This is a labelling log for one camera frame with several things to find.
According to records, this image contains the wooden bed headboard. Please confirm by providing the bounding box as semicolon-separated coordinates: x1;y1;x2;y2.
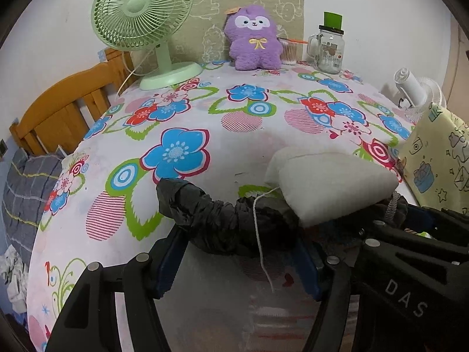
9;49;134;156

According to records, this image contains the clear cotton swab container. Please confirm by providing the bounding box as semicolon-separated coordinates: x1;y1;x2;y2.
280;38;307;66

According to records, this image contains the grey plaid bedding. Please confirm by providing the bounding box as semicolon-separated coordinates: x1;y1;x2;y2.
0;147;70;261

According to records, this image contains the glass jar with green lid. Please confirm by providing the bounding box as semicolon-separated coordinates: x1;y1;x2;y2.
307;12;346;74

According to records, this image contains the white crumpled cloth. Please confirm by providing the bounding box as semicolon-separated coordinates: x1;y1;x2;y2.
0;246;30;312

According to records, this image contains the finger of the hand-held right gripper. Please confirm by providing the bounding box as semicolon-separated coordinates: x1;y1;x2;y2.
405;203;469;235
357;218;469;265

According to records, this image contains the white standing fan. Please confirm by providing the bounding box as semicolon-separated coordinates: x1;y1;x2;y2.
394;68;446;123

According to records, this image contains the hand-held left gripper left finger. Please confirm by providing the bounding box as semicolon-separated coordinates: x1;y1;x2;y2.
46;225;189;352

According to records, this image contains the white soft pad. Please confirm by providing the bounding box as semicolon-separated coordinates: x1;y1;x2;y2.
264;146;402;228

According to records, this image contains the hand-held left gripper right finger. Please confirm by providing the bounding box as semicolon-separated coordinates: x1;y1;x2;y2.
289;236;354;352

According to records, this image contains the white string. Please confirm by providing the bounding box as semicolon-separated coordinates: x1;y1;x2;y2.
253;187;283;293

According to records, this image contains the purple plush toy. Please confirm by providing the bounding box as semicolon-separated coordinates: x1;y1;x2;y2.
223;4;284;71

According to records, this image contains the green fan power cord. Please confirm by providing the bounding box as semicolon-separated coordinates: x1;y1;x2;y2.
116;49;151;98

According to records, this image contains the beige cartoon pillow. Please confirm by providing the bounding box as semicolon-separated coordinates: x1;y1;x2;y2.
172;0;305;65

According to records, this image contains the black plastic bag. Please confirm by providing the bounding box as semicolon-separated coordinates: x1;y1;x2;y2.
156;178;305;257

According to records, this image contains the green desk fan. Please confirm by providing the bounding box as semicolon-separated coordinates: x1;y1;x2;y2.
91;0;204;92

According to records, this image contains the floral tablecloth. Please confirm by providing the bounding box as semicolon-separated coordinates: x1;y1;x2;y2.
27;60;418;352

